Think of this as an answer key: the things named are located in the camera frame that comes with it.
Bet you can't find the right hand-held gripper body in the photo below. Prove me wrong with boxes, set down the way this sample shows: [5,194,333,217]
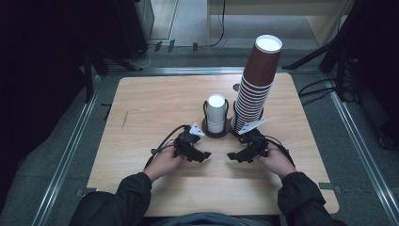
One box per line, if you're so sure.
[237,118,271,159]

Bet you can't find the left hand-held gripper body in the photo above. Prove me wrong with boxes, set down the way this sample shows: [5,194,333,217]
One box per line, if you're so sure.
[173,122,206,159]

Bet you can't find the dark double cup holder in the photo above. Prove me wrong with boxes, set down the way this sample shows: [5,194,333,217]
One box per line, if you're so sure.
[200,98,266,139]

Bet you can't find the stack of white paper cups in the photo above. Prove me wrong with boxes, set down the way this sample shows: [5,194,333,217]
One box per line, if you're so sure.
[205,93,227,135]

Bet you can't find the stack of brown paper cups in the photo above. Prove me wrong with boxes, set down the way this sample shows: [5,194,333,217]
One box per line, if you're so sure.
[231,34,283,133]

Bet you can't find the person's right hand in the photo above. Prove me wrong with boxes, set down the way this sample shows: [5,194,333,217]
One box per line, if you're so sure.
[257,150,297,180]

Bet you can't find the person's left hand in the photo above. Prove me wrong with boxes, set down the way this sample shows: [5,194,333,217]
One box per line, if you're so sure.
[143,144,184,184]

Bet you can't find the person's grey clothed torso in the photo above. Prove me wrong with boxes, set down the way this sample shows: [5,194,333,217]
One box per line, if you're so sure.
[150,211,280,226]

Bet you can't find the black metal stand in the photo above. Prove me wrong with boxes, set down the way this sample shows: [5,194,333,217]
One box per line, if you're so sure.
[82,46,110,104]

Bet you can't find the black cabinet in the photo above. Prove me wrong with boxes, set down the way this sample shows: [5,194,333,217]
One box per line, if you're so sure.
[113,0,155,61]

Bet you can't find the black tripod stand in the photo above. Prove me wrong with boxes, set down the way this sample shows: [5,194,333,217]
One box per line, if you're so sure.
[281,0,399,151]

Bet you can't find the light wooden furniture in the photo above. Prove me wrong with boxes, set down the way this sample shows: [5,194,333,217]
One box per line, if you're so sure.
[206,0,356,49]

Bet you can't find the left hand-held gripper black cable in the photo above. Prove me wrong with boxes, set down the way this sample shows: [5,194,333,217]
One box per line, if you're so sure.
[144,124,192,169]

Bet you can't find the hand-held gripper black cable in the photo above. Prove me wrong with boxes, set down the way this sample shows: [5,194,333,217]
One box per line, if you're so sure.
[263,135,296,168]
[144,124,192,169]

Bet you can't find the right hand-held gripper black cable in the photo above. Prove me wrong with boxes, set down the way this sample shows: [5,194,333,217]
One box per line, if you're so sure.
[263,135,296,168]

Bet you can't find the aluminium floor rail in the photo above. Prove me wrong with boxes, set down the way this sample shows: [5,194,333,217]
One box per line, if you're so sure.
[30,74,102,226]
[324,77,399,226]
[105,66,322,76]

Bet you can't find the black floor cables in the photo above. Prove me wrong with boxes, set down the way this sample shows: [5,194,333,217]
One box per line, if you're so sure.
[297,77,339,106]

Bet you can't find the grey metal table bracket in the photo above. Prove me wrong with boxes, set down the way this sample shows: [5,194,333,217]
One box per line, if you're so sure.
[75,186,99,198]
[317,181,343,194]

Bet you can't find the white floor cable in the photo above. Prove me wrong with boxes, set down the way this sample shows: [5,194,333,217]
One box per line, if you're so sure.
[129,44,156,71]

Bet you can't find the black hanging cable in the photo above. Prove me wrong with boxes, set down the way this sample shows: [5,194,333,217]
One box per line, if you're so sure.
[208,0,228,49]

